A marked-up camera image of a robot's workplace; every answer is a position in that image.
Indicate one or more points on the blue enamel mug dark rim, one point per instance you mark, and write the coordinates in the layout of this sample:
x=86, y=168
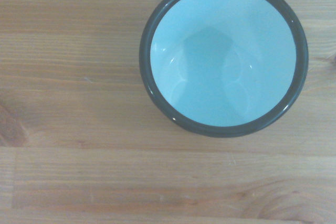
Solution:
x=223, y=58

